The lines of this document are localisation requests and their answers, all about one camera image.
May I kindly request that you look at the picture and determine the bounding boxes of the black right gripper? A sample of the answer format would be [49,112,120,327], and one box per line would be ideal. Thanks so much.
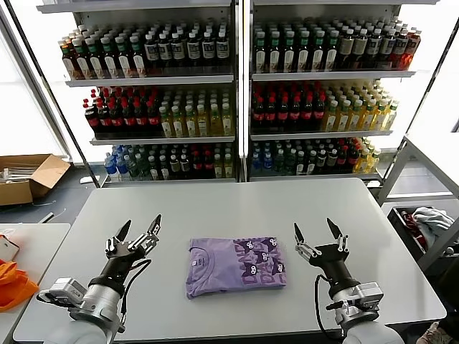
[293,216,356,288]

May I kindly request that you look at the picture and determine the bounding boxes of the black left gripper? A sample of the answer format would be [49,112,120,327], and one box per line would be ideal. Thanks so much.
[93,214,163,290]

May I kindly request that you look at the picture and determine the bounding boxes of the purple t-shirt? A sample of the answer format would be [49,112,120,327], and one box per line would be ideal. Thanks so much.
[185,235,288,300]

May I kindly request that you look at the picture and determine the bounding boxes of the green tinted bottle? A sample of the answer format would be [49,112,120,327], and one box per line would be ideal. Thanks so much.
[138,154,151,180]
[274,150,287,176]
[285,150,298,176]
[127,154,140,180]

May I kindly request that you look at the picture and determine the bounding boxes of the dark bottle grey label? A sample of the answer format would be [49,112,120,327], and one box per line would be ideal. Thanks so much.
[339,28,355,70]
[326,148,339,176]
[354,28,370,70]
[179,153,191,180]
[316,149,328,176]
[169,153,181,180]

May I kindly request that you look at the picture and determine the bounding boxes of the black plastic crate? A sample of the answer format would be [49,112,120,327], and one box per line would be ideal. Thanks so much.
[386,204,459,264]

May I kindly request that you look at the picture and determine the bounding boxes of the cola bottle red cap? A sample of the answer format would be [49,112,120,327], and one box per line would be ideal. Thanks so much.
[97,102,112,138]
[277,95,290,132]
[301,95,314,131]
[289,95,302,131]
[147,100,161,138]
[191,152,204,179]
[347,145,359,175]
[110,102,125,138]
[337,146,349,175]
[265,96,278,132]
[313,95,326,131]
[123,101,137,138]
[202,152,215,179]
[83,99,100,139]
[135,100,149,138]
[252,96,266,132]

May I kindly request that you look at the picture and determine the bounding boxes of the red cloth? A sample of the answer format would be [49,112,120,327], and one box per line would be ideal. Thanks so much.
[399,211,430,248]

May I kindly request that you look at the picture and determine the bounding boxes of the white side table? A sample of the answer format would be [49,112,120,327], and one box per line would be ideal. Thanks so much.
[0,222,72,338]

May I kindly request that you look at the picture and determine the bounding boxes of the brown cardboard box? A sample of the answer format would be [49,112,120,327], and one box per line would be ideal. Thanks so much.
[0,153,72,207]

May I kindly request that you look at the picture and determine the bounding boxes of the white grey cloth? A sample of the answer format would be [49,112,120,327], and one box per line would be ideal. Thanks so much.
[410,206,455,232]

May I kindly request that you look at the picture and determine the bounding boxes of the small white box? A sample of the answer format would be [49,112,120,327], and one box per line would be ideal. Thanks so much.
[0,234,21,261]

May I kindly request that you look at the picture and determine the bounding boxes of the orange cloth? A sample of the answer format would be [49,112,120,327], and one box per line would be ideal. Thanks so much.
[0,259,39,312]

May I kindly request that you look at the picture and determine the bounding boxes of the white packing inserts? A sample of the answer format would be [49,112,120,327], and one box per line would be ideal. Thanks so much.
[0,163,37,183]

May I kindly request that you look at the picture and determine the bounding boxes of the black metal pole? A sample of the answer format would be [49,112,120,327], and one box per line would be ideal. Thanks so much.
[382,21,459,180]
[0,0,101,189]

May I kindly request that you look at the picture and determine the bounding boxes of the grey metal shelf rack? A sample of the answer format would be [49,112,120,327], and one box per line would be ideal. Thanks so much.
[247,0,441,183]
[35,0,240,189]

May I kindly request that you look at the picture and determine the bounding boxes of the pink patterned fabric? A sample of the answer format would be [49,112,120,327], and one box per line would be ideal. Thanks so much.
[417,320,459,344]

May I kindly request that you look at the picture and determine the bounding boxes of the dark bottle green cap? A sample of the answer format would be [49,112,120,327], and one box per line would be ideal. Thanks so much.
[115,34,131,78]
[253,31,269,73]
[297,30,312,72]
[101,35,116,79]
[311,29,326,72]
[87,35,103,79]
[268,31,283,73]
[283,30,298,72]
[129,34,146,78]
[325,29,341,72]

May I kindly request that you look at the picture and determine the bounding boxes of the red tea bottle white cap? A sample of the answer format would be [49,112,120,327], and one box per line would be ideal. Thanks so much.
[72,37,88,80]
[60,39,75,80]

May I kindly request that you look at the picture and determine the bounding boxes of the dark bottle black white label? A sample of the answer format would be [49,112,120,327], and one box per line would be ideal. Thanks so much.
[158,32,174,68]
[382,27,397,69]
[171,31,187,68]
[201,30,217,67]
[394,28,410,69]
[144,32,161,69]
[215,30,231,67]
[369,27,384,69]
[186,31,202,67]

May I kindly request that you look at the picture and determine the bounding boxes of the red drink bottle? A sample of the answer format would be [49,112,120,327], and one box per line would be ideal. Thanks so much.
[407,30,422,69]

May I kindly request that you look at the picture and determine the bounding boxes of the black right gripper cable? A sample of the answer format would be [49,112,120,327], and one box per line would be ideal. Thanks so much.
[313,274,346,338]

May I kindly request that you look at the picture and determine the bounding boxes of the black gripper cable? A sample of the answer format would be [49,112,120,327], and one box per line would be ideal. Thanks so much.
[120,258,153,333]
[313,274,346,338]

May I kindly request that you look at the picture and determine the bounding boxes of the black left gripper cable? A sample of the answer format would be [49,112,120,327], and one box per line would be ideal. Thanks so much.
[120,258,153,333]

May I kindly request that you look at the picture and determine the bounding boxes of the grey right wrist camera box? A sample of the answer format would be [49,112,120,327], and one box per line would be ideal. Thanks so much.
[353,282,384,310]

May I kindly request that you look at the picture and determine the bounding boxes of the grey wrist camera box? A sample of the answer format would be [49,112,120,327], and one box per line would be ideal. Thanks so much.
[37,277,87,306]
[353,282,384,310]

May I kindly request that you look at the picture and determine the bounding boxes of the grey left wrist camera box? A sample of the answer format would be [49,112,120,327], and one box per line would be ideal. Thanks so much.
[37,277,87,306]

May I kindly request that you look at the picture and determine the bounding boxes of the grey metal frame table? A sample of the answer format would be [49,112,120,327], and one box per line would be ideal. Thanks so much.
[376,133,459,275]

